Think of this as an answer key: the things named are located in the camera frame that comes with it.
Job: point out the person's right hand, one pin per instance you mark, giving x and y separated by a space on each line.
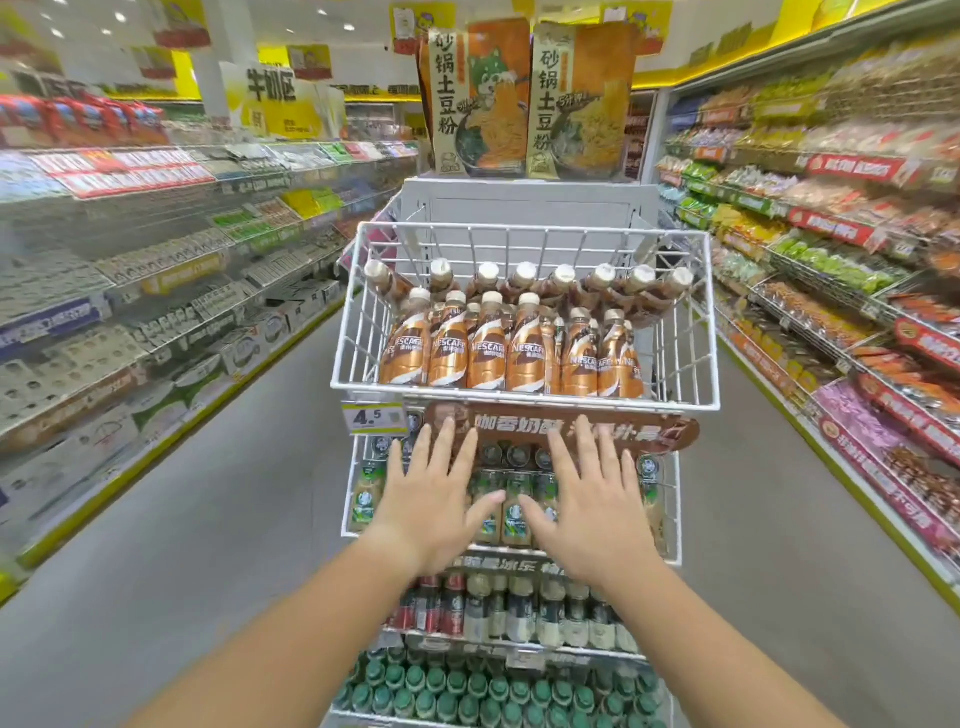
596 506

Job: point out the person's left hand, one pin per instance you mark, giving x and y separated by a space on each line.
427 502

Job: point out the person's right thumb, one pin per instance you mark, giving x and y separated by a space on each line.
536 514

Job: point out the person's right little finger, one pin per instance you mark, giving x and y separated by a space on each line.
637 469

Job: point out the person's left little finger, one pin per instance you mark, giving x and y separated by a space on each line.
394 480

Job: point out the person's left middle finger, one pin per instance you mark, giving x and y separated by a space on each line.
447 446

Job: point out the person's left thumb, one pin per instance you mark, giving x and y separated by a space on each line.
489 507

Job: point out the person's right middle finger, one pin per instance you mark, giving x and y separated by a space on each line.
586 446

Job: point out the person's left forearm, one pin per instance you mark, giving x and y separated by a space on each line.
292 637

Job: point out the person's right forearm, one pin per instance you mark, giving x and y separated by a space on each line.
697 645

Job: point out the group of glass coffee bottles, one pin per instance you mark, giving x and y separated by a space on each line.
517 487

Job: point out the brown promotional banner strip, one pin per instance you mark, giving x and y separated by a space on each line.
525 427

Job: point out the yellow price tag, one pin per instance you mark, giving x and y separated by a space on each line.
373 418

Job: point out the row of red and white bottles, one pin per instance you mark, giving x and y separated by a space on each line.
517 607

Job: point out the group of brown coffee bottles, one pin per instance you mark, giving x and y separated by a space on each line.
517 330

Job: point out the group of green-capped bottles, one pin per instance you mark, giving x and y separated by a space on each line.
495 694

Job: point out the snack shelf unit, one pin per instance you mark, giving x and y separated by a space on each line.
832 247

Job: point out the refrigerated dairy shelf unit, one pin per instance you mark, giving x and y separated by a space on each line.
150 300

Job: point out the orange noodle bag with bowl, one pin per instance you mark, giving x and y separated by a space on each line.
581 101

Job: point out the orange noodle bag with dog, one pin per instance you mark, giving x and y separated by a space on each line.
480 97

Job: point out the yellow and white hanging sign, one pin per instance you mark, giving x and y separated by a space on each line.
274 101

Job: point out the row of red packets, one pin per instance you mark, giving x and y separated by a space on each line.
82 120

